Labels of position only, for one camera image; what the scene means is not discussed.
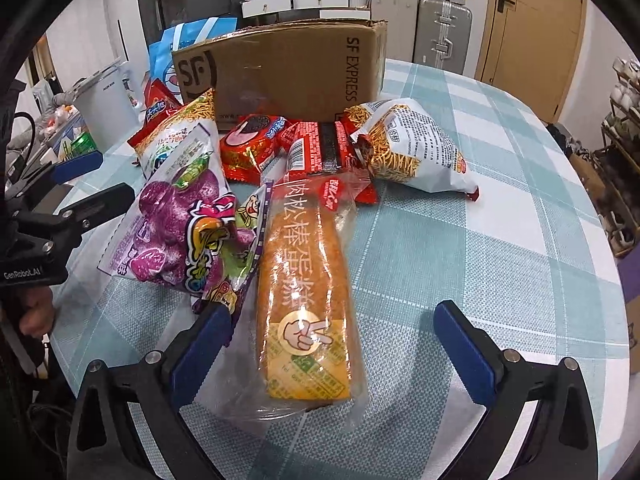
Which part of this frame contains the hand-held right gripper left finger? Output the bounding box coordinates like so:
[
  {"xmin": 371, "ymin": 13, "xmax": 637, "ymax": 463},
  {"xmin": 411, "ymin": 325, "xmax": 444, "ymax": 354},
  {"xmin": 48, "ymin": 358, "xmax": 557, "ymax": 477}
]
[{"xmin": 67, "ymin": 304, "xmax": 236, "ymax": 480}]

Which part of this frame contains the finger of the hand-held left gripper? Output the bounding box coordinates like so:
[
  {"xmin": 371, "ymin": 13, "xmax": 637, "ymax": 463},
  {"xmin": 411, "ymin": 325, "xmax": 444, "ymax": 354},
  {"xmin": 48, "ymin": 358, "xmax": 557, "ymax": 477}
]
[
  {"xmin": 5, "ymin": 150, "xmax": 104, "ymax": 202},
  {"xmin": 14, "ymin": 182, "xmax": 136, "ymax": 248}
]

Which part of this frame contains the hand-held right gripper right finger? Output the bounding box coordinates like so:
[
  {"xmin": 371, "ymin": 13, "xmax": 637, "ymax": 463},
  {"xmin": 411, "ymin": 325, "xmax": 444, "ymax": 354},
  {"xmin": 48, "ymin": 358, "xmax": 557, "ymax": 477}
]
[{"xmin": 432, "ymin": 300, "xmax": 598, "ymax": 480}]

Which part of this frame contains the purple snack packet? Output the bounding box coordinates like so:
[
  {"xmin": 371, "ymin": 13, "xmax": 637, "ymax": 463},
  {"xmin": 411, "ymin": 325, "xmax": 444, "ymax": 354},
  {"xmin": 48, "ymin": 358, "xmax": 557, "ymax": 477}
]
[{"xmin": 97, "ymin": 165, "xmax": 269, "ymax": 317}]

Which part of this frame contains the white noodle snack packet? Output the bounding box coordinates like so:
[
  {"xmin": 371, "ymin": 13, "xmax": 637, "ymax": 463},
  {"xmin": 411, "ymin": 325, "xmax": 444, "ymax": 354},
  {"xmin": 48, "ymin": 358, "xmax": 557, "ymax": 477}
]
[
  {"xmin": 342, "ymin": 100, "xmax": 481, "ymax": 204},
  {"xmin": 127, "ymin": 87, "xmax": 234, "ymax": 197}
]

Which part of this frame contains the red snack packet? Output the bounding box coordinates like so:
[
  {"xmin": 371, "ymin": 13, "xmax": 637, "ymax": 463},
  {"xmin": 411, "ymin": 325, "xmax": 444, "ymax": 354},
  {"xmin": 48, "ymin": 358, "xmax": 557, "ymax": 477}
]
[{"xmin": 144, "ymin": 77, "xmax": 182, "ymax": 112}]

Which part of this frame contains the clear bread packet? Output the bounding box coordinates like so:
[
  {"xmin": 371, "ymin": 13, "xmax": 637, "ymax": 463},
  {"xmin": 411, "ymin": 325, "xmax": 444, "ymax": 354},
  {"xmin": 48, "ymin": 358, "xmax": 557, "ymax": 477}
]
[{"xmin": 249, "ymin": 169, "xmax": 375, "ymax": 424}]

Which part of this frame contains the red cookie packet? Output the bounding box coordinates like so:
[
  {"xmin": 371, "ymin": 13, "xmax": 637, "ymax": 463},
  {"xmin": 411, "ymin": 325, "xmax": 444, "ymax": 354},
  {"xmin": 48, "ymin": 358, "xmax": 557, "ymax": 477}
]
[{"xmin": 219, "ymin": 114, "xmax": 301, "ymax": 184}]

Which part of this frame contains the red black-striped wafer packet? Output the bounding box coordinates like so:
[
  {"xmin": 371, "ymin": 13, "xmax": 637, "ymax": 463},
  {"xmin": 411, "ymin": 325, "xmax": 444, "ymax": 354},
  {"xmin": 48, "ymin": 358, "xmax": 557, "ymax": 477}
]
[{"xmin": 284, "ymin": 120, "xmax": 381, "ymax": 206}]

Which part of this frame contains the brown cardboard box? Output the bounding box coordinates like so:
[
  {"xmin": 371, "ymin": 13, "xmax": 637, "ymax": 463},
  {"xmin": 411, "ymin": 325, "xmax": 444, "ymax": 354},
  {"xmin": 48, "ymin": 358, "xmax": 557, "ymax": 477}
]
[{"xmin": 171, "ymin": 19, "xmax": 389, "ymax": 123}]

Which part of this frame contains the person's left hand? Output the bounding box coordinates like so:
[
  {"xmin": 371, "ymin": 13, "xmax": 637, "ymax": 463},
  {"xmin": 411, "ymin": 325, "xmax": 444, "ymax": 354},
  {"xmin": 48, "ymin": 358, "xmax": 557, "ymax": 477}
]
[{"xmin": 17, "ymin": 287, "xmax": 57, "ymax": 339}]

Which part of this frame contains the green box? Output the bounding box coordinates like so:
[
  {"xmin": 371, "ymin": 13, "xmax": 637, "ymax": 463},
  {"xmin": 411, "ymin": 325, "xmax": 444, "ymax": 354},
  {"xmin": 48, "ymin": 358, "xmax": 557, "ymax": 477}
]
[{"xmin": 60, "ymin": 132, "xmax": 99, "ymax": 162}]

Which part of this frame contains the white appliance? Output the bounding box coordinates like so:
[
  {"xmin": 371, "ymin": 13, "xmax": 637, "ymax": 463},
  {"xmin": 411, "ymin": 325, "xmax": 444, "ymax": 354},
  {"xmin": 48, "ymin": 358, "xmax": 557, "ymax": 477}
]
[{"xmin": 72, "ymin": 59, "xmax": 144, "ymax": 154}]

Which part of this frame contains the checked tablecloth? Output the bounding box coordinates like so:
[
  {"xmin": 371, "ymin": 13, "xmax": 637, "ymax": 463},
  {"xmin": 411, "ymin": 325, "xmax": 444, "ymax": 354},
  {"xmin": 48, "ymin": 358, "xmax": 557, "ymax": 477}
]
[{"xmin": 50, "ymin": 57, "xmax": 632, "ymax": 480}]

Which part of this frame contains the purple floor mat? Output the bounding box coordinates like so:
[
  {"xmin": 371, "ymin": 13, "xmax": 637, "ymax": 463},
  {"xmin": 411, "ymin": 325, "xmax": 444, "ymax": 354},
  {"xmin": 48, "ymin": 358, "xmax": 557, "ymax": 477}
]
[{"xmin": 616, "ymin": 254, "xmax": 640, "ymax": 376}]

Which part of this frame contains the blue white bag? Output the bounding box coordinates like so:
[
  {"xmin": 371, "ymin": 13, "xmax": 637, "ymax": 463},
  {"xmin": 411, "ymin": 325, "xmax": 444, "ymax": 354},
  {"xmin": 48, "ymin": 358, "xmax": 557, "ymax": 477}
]
[{"xmin": 148, "ymin": 17, "xmax": 238, "ymax": 82}]

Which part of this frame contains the shoe rack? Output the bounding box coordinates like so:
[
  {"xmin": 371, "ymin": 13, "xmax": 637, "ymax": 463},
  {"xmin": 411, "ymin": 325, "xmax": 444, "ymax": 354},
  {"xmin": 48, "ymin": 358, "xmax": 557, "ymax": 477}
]
[{"xmin": 597, "ymin": 57, "xmax": 640, "ymax": 257}]

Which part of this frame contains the white cabinet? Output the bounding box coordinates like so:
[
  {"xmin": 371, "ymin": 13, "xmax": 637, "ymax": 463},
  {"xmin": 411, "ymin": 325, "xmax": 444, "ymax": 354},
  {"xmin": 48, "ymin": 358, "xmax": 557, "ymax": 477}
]
[{"xmin": 240, "ymin": 0, "xmax": 372, "ymax": 24}]

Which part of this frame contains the silver suitcase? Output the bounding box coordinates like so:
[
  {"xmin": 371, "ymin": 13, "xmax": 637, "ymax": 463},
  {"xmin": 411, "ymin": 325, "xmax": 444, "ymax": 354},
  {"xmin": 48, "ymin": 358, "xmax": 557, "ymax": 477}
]
[{"xmin": 414, "ymin": 0, "xmax": 474, "ymax": 79}]

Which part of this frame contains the wooden door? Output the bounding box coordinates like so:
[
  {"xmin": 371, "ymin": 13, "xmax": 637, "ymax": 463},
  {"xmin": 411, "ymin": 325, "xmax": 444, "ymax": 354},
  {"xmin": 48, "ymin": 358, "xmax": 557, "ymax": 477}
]
[{"xmin": 475, "ymin": 0, "xmax": 587, "ymax": 124}]

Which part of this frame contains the beige suitcase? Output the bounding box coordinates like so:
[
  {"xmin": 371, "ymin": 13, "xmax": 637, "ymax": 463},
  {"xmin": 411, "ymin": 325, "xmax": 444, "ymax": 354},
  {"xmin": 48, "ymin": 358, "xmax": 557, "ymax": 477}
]
[{"xmin": 370, "ymin": 0, "xmax": 422, "ymax": 63}]

